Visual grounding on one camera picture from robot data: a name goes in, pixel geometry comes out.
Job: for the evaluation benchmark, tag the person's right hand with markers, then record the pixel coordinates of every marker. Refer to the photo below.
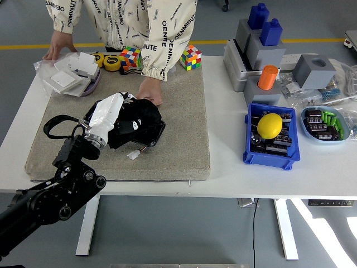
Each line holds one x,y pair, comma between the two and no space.
60,42

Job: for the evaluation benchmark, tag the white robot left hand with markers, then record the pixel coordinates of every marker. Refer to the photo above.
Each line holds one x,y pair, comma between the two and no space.
106,114

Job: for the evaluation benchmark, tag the person's left hand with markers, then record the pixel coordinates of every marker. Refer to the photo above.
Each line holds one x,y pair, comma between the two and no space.
152,90

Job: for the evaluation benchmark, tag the black rag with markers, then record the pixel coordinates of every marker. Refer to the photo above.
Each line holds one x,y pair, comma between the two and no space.
145,114

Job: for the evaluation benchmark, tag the person's left forearm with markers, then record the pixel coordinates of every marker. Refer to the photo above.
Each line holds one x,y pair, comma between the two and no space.
163,53

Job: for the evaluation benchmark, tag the person's right forearm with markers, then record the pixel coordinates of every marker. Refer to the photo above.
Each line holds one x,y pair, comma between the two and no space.
65,16

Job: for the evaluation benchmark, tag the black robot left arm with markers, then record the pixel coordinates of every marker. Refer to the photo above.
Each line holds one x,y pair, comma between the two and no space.
55,195

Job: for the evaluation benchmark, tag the black table control panel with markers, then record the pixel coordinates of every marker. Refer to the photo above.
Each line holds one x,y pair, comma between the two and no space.
330,203

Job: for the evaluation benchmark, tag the white cardboard box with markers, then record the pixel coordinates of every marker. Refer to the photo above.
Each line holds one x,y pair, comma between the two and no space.
83,62

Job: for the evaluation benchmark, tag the clear plastic bag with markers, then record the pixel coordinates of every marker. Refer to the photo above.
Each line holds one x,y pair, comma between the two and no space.
44,69
352,120

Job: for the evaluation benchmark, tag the lilac bowl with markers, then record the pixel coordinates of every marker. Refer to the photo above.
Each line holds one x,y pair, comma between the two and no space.
93,85

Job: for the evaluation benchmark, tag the multicolour puzzle cube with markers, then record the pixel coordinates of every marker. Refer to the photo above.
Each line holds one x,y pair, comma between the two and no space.
130,57
191,57

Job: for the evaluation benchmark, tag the yellow tape measure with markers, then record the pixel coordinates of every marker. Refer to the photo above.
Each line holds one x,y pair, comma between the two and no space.
98,58
111,62

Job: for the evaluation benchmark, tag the person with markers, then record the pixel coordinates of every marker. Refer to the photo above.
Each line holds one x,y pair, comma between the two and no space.
125,22

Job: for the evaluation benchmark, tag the grey-brown mat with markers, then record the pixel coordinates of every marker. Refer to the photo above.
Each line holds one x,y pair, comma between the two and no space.
153,164

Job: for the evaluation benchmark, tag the light grey base box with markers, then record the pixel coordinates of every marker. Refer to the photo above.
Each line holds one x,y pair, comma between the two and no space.
232,69

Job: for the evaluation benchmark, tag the white table leg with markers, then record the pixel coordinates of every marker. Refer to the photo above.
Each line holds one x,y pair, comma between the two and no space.
285,229
87,223

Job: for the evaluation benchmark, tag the black chair caster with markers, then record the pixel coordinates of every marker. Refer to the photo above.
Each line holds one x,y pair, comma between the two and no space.
225,5

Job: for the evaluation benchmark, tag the orange cylinder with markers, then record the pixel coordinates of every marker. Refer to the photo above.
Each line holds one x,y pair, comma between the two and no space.
267,78

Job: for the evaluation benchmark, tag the yellow lemon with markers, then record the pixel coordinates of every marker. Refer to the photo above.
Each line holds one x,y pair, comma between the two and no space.
269,125

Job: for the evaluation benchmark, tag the blue block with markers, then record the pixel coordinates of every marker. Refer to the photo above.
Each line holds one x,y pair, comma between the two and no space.
271,32
258,16

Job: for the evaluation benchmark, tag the blue plastic bin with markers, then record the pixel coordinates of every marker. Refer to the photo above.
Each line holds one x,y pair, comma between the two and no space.
272,162

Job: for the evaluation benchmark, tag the clear bag of small parts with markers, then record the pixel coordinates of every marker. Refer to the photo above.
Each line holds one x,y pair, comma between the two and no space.
293,89

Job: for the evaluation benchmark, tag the white power strip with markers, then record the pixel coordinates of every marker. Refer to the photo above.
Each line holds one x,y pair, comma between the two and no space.
290,60

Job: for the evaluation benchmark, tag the grey block with round hole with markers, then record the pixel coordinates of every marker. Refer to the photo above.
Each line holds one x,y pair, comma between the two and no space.
309,74

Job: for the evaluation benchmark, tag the light blue dish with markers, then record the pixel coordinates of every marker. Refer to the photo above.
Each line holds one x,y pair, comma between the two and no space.
306,134

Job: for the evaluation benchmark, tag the green battery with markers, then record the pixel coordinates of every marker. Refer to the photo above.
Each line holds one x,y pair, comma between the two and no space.
340,134
339,125
327,114
333,121

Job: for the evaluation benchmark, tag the blue resistor bundle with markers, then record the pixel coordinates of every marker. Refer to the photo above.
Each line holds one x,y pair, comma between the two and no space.
330,93

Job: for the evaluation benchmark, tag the white rod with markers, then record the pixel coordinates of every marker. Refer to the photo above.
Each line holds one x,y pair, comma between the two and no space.
343,100

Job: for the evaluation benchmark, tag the grey cart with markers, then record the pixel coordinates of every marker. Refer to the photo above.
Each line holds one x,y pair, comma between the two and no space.
352,39

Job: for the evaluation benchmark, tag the white switch plate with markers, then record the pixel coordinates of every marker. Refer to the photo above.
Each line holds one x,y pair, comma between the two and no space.
62,79

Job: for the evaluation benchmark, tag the grey metal bracket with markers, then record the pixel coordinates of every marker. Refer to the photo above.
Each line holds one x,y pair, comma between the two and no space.
245,202

